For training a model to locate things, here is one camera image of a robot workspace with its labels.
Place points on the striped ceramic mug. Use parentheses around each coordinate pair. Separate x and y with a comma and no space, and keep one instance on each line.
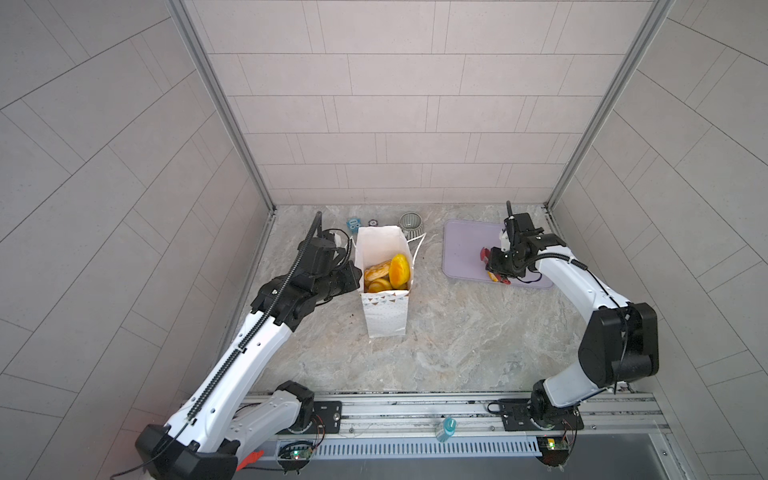
(411,225)

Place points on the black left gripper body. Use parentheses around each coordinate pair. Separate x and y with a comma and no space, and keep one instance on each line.
(333,282)

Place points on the green circuit board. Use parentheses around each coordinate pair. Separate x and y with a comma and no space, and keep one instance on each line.
(296,451)
(549,446)

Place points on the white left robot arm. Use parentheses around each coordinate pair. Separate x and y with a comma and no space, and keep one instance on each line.
(212,436)

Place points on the red kitchen tongs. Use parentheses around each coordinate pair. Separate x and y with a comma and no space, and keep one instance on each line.
(495,276)

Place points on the blue owl toy block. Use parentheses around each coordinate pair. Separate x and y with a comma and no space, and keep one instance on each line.
(353,225)

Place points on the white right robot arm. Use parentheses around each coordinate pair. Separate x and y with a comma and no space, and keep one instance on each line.
(620,342)

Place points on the right green circuit board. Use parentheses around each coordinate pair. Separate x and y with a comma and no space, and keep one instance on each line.
(549,446)

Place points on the small yellow fake bread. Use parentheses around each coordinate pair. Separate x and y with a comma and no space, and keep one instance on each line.
(399,272)

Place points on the cartoon animal paper bag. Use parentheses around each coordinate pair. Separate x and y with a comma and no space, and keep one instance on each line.
(386,310)

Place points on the lilac cutting board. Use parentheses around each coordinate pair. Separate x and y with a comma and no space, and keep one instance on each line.
(464,243)

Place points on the left green circuit board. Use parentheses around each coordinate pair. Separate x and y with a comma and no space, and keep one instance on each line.
(296,451)

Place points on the teal small bottle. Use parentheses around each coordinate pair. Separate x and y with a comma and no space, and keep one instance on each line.
(446,429)

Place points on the metal base rail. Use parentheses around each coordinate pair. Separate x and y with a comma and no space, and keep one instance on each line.
(366,426)

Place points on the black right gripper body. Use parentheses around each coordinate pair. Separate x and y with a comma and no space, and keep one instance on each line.
(506,262)

